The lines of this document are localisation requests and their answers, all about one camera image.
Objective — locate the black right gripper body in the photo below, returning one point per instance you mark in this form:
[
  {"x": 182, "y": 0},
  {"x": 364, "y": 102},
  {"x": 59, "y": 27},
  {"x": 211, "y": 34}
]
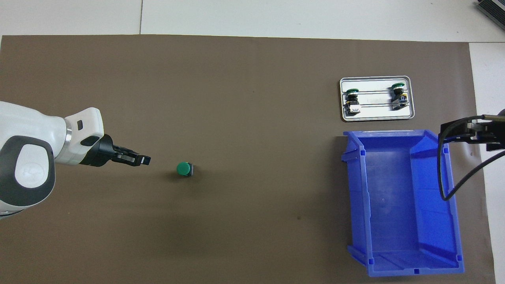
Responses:
[{"x": 496, "y": 138}]

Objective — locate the silver metal tray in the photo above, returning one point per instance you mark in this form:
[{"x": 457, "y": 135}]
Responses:
[{"x": 376, "y": 85}]

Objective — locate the green push button switch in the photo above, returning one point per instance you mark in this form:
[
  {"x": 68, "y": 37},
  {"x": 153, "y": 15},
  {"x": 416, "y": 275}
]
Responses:
[
  {"x": 352, "y": 100},
  {"x": 399, "y": 94},
  {"x": 182, "y": 169}
]

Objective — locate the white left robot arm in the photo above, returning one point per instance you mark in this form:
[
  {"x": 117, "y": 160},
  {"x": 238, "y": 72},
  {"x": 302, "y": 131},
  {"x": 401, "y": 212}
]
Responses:
[{"x": 31, "y": 130}]

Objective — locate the brown paper table mat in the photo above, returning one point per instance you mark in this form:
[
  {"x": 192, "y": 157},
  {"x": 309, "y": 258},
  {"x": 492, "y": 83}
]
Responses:
[{"x": 256, "y": 217}]

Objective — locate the grey ribbed device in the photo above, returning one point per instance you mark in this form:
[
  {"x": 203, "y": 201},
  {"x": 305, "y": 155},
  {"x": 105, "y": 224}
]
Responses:
[{"x": 493, "y": 10}]

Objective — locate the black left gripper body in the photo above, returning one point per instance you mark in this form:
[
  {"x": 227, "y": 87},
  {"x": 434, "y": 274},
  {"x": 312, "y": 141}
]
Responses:
[{"x": 100, "y": 154}]

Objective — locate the blue plastic storage bin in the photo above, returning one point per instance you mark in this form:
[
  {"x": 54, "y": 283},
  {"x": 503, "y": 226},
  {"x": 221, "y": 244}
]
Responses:
[{"x": 394, "y": 221}]

